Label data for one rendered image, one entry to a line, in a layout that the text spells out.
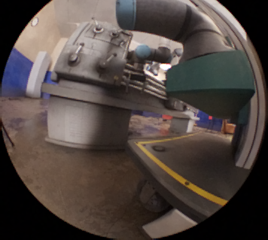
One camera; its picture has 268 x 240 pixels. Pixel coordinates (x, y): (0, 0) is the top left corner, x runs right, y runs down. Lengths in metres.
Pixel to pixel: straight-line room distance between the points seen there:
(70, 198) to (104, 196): 0.16
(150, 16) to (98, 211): 0.63
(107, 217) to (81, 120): 0.63
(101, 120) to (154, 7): 0.70
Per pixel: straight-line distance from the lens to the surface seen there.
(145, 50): 0.49
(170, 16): 0.23
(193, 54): 0.15
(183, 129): 2.17
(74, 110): 0.66
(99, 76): 0.57
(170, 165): 0.18
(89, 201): 0.45
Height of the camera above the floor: 0.42
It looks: 1 degrees up
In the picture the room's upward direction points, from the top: 11 degrees clockwise
